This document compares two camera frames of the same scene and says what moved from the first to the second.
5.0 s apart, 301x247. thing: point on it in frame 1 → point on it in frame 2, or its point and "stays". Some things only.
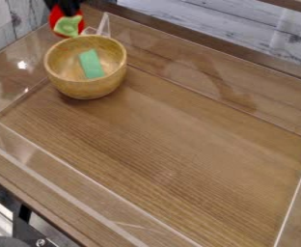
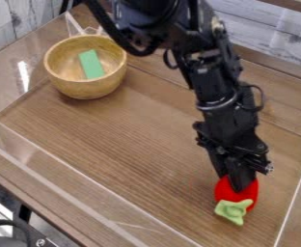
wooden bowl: x=87 y=67 stays
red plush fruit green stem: x=67 y=26 → x=235 y=203
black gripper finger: x=70 y=7 → x=242 y=145
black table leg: x=25 y=213 stays
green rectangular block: x=93 y=66 stays
